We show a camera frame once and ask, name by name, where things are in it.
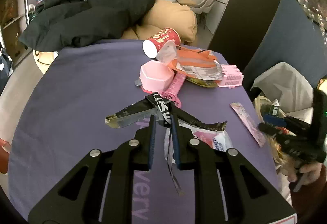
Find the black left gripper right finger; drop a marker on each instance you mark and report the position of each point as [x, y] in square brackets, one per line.
[228, 188]

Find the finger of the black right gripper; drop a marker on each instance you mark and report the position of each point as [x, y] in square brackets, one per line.
[270, 130]
[274, 120]

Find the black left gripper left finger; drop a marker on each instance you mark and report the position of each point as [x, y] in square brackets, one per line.
[99, 188]

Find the pink strip wrapper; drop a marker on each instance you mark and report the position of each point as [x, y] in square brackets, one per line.
[249, 123]

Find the pink white snack packet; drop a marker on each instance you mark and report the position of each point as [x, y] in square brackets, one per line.
[218, 140]

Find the orange silver snack bag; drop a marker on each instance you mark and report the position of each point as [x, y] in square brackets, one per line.
[198, 64]

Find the black foil snack wrapper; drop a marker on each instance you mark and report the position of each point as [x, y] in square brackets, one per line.
[143, 114]

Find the clear plastic wrapper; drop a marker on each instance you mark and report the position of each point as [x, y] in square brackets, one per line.
[167, 53]

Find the red paper cup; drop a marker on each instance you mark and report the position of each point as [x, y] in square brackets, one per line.
[154, 44]

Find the paper trash bag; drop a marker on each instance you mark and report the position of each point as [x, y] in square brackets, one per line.
[284, 134]

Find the person right hand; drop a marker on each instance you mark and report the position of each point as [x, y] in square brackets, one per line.
[312, 171]

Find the pink slotted holder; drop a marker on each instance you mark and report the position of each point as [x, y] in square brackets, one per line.
[232, 77]

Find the purple tablecloth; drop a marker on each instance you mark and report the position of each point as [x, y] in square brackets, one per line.
[64, 119]

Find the blue partition panel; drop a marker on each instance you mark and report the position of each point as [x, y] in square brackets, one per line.
[291, 38]

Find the red stool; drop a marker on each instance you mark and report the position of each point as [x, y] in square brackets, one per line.
[5, 149]

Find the dark cabinet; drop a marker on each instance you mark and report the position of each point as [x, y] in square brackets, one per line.
[241, 29]

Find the pink hexagonal box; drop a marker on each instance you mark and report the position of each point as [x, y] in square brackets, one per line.
[155, 77]

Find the beige dining chair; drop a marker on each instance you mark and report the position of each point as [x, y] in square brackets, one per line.
[197, 6]

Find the tan sofa cushions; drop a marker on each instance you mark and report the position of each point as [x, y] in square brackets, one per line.
[165, 14]

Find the navy hello kitty bag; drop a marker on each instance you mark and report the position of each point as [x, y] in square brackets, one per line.
[5, 67]

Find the black jacket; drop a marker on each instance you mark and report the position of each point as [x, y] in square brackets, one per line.
[78, 23]

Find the white shelf unit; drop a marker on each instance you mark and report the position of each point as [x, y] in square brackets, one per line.
[13, 23]

